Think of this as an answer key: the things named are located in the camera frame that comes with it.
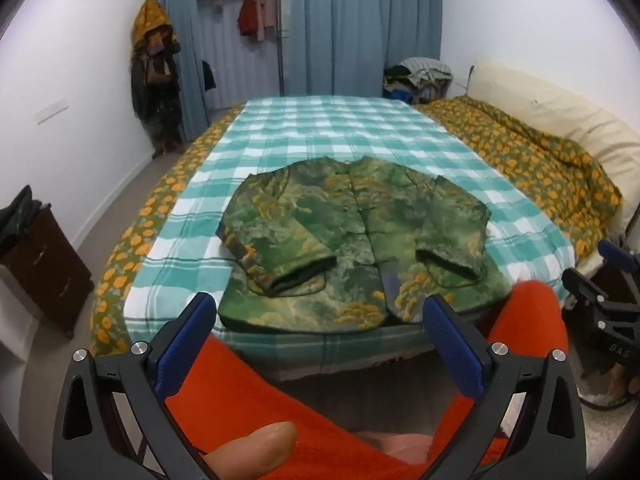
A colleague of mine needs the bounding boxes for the dark hanging coats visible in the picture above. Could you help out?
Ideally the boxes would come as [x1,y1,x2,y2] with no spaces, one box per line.
[130,35,184,159]

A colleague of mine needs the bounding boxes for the pile of clothes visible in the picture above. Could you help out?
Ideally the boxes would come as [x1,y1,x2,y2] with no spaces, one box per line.
[383,56,454,107]

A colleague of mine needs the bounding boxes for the thin grey cable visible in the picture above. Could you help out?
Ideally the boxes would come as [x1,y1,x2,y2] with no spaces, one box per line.
[580,387,632,412]

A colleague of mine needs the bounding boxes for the red hanging garment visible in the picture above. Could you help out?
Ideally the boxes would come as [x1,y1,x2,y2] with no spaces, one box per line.
[237,0,259,37]

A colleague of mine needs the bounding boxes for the blue curtain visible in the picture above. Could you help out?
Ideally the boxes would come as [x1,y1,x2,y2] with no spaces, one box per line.
[148,0,212,143]
[287,0,444,107]

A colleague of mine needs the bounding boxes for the teal white checkered bedsheet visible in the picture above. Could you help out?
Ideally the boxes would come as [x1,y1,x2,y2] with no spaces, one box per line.
[122,95,576,386]

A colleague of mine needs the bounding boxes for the yellow patterned hooded garment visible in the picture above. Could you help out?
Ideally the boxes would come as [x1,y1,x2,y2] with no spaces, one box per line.
[132,0,176,56]

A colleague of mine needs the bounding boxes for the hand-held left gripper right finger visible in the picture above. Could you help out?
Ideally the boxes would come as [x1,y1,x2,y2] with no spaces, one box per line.
[422,294,587,480]

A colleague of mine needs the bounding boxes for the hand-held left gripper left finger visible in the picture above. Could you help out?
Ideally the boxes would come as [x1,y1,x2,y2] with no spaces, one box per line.
[52,291,221,480]

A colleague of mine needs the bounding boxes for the dark wooden nightstand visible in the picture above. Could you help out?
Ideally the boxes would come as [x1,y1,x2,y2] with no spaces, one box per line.
[0,202,95,339]

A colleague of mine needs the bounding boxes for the cream headboard cushion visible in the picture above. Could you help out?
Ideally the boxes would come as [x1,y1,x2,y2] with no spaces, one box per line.
[467,57,640,246]

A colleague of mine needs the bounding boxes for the person's left hand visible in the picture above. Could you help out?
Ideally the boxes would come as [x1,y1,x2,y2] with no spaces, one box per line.
[202,421,299,480]

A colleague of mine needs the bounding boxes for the black bag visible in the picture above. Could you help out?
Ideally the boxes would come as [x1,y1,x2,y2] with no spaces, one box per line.
[0,185,44,242]

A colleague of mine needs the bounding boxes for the person's orange fleece clothing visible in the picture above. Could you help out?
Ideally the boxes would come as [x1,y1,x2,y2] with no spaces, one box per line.
[162,280,571,480]

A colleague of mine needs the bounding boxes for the orange floral bedsheet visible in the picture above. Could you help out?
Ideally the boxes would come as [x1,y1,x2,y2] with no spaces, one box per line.
[90,105,247,357]

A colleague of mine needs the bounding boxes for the pink hanging garment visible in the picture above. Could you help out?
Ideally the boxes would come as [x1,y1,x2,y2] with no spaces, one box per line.
[255,0,276,44]

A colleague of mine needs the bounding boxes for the green landscape print jacket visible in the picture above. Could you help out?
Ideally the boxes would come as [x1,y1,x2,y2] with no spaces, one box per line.
[216,156,513,334]

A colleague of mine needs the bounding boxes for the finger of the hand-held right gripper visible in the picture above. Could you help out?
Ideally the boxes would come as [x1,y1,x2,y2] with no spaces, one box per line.
[598,239,640,281]
[561,268,616,313]

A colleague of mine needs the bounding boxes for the glass sliding door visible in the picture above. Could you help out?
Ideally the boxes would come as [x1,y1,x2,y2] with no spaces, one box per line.
[195,0,292,111]

